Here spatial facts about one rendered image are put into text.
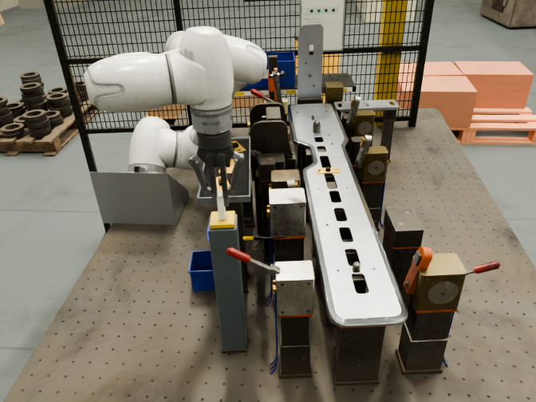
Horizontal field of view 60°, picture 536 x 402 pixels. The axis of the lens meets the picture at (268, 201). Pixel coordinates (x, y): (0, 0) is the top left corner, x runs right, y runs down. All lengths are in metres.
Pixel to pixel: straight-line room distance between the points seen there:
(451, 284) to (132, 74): 0.85
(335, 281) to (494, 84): 3.74
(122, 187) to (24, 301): 1.21
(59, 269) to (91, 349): 1.57
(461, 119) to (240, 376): 3.33
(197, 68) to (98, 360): 0.93
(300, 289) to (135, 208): 1.01
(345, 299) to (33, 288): 2.18
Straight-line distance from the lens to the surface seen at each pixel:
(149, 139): 1.98
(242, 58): 1.52
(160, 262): 1.79
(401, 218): 1.40
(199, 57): 0.95
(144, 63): 0.96
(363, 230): 1.38
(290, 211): 1.30
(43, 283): 3.02
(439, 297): 1.23
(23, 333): 2.77
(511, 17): 8.68
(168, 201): 1.91
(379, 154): 1.72
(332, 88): 2.30
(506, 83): 4.78
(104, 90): 0.96
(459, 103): 4.23
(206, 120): 1.00
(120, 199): 1.97
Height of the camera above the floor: 1.81
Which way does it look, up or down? 33 degrees down
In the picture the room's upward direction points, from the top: 2 degrees counter-clockwise
